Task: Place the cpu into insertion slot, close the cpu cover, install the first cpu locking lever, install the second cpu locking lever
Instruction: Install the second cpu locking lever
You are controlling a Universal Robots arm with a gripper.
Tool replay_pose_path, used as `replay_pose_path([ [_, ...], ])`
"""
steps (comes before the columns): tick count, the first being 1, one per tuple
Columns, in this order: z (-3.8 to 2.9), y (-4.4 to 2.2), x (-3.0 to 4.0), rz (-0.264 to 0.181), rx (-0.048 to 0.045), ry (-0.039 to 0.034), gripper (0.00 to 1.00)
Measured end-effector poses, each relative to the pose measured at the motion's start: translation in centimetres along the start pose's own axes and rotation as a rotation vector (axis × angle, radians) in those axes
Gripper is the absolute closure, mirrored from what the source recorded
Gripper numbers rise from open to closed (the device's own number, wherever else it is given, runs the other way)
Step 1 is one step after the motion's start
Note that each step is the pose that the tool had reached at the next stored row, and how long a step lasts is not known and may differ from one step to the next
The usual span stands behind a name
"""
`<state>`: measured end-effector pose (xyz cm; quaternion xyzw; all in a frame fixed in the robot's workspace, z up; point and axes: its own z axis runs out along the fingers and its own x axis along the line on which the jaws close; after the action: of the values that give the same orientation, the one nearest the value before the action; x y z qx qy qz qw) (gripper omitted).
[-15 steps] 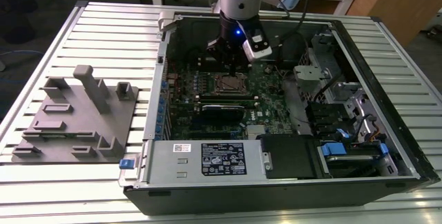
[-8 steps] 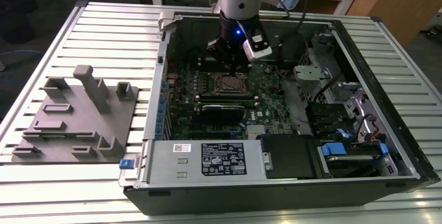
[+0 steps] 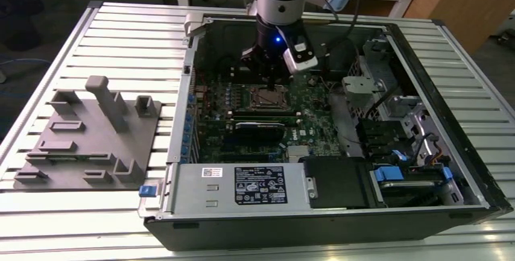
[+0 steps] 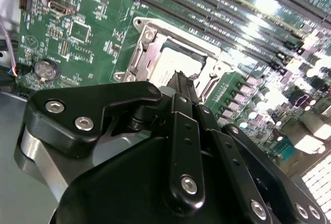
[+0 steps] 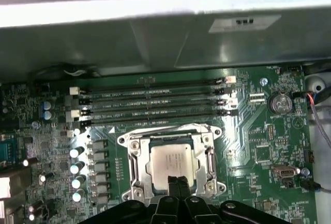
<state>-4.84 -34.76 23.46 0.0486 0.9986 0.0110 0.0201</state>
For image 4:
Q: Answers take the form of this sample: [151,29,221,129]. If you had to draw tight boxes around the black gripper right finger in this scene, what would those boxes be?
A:
[184,73,327,224]

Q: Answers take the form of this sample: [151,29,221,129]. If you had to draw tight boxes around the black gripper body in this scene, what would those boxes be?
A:
[51,136,253,224]

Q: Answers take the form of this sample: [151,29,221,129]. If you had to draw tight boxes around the metal socket cover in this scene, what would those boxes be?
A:
[141,36,223,90]

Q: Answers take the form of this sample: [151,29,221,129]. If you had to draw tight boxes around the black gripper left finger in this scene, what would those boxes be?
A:
[14,70,205,211]

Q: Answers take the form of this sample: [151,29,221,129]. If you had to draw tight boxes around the silver CPU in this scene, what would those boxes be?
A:
[149,45,209,86]

